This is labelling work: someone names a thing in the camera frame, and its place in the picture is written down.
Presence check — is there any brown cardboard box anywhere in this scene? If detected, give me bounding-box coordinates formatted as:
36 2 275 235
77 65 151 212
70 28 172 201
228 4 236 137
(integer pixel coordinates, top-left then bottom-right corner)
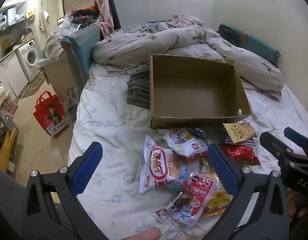
149 53 252 130

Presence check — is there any person's right hand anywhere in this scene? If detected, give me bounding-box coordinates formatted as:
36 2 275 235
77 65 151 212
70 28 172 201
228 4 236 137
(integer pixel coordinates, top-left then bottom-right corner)
286 188 308 229

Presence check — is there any grey striped cloth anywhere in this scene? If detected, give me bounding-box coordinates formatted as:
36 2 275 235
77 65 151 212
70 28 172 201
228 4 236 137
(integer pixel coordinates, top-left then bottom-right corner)
126 64 151 110

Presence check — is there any white water heater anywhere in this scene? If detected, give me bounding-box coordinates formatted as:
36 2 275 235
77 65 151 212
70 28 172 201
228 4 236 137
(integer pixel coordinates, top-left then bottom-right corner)
1 7 17 22

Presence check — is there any dark garment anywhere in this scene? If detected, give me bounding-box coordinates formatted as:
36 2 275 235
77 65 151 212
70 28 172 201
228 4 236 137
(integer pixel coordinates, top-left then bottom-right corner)
216 25 242 47

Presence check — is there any grey dotted quilt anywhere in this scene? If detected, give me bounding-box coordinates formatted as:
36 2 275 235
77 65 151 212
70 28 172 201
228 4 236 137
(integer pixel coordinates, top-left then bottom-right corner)
92 15 285 101

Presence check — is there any white hanging towel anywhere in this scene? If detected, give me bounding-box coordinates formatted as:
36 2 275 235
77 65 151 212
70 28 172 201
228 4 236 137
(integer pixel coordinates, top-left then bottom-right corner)
38 9 51 33

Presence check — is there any teal pillow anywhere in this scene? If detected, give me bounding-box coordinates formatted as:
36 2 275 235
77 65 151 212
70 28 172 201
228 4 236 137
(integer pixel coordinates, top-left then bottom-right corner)
218 23 281 67

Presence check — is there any red shopping bag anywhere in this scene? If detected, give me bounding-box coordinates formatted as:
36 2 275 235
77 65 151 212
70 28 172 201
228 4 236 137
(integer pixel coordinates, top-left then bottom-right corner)
33 91 69 138

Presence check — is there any white washing machine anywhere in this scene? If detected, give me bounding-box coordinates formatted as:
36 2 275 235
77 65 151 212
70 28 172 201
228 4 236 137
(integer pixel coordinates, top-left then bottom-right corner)
15 39 41 81

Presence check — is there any red snack packet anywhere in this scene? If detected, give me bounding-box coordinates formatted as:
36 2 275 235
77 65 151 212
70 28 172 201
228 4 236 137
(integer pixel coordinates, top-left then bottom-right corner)
218 142 261 167

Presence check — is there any teal padded headboard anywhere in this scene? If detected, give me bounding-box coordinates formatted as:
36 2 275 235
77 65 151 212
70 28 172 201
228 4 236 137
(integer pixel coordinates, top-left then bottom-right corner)
60 24 102 89

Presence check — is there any person's left hand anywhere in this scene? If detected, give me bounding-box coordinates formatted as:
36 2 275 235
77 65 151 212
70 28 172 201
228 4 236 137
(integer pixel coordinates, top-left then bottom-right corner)
123 226 161 240

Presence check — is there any white yellow snack packet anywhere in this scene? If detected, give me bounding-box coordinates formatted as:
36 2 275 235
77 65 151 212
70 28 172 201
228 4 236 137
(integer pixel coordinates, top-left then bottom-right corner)
160 127 210 165

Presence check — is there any brown floor rug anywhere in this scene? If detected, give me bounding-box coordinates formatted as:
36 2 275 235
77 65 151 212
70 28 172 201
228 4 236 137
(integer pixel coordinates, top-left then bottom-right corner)
21 71 45 100

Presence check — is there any white red shrimp chip packet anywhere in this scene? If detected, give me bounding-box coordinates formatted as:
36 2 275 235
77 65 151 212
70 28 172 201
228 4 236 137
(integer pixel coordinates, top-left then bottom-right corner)
139 135 187 194

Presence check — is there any black bed post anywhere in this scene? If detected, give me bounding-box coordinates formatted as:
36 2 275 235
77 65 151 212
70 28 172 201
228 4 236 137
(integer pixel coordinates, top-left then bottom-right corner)
104 0 122 29

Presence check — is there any blue white snack packet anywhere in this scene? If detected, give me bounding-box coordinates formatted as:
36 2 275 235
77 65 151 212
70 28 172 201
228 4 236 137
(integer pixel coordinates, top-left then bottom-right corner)
190 127 207 138

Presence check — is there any large cardboard carton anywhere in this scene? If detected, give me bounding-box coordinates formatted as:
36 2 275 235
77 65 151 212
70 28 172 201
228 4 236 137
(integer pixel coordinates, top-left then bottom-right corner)
43 56 80 99

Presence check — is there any pink hanging cloth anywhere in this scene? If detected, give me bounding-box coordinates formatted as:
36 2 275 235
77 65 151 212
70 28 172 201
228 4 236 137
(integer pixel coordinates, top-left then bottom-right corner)
92 0 115 37

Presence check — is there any light blue snack packet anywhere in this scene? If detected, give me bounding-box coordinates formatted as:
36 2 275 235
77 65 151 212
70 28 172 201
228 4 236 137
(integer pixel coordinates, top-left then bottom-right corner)
166 162 189 191

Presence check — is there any pink snack packet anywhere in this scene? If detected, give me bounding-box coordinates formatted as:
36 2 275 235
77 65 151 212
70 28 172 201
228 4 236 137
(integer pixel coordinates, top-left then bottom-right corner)
168 172 218 227

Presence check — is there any small dark snack packet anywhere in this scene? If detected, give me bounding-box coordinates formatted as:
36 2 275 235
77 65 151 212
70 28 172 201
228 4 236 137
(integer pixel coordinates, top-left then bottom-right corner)
152 192 192 223

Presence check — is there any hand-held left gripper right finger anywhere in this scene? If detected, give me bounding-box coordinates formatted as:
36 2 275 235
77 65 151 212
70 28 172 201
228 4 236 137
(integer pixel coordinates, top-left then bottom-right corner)
206 143 291 240

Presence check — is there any white kitchen cabinet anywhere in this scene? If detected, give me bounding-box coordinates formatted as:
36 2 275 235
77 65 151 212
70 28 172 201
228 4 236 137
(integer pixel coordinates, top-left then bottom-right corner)
0 51 29 102

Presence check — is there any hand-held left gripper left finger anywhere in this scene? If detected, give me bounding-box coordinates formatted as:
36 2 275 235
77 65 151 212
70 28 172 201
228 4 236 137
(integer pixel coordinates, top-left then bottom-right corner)
21 142 112 240

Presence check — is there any beige brown snack packet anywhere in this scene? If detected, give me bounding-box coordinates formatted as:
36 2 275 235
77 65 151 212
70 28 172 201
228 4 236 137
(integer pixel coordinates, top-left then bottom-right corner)
222 122 259 144

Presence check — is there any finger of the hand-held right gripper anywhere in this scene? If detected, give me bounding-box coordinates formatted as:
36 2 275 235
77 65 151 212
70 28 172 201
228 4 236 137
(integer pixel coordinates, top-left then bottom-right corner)
283 127 308 153
259 131 294 166

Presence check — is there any pile of dark clothes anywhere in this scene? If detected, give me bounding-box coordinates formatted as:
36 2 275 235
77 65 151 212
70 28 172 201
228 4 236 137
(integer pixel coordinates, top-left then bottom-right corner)
69 4 102 26

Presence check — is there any yellow wooden chair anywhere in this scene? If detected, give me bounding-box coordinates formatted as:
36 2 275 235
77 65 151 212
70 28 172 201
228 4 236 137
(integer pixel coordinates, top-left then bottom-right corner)
0 119 20 173

